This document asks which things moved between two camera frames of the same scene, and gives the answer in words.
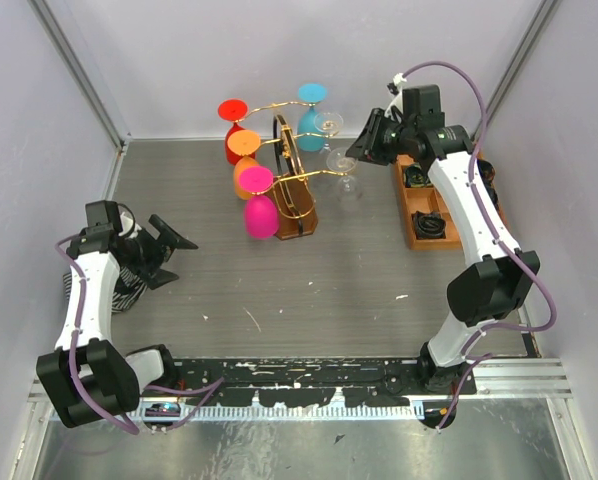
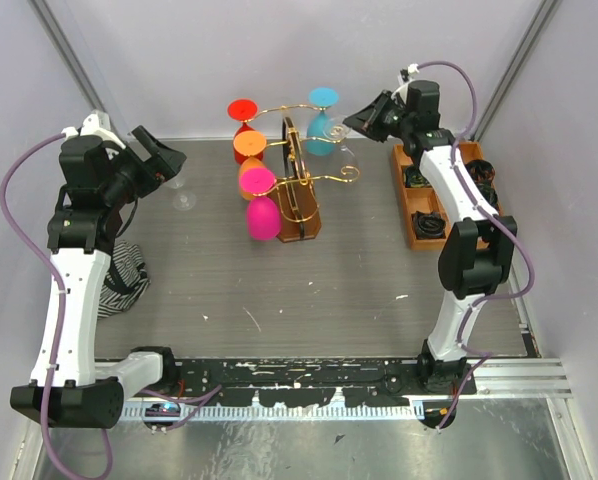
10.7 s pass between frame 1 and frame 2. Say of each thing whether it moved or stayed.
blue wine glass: moved
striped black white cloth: stayed
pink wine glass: stayed
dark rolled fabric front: stayed
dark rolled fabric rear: stayed
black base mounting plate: stayed
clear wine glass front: moved
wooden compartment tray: stayed
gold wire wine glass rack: moved
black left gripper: moved
